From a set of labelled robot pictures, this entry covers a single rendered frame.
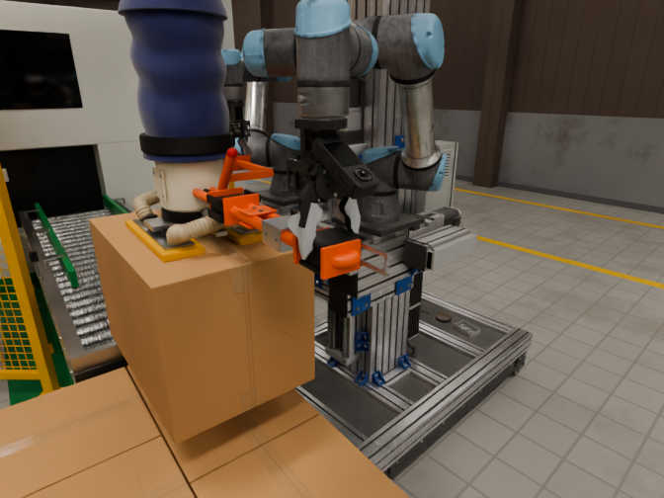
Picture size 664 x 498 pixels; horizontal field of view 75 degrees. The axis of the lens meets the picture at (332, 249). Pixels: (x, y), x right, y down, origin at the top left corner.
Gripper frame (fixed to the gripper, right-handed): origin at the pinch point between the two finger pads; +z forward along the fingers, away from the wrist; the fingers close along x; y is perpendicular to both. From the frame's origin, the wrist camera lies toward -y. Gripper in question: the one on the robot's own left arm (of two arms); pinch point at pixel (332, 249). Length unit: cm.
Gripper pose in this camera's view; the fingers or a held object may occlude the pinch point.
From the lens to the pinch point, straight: 69.8
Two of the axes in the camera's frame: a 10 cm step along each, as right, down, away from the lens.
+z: 0.0, 9.3, 3.6
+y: -6.1, -2.8, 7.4
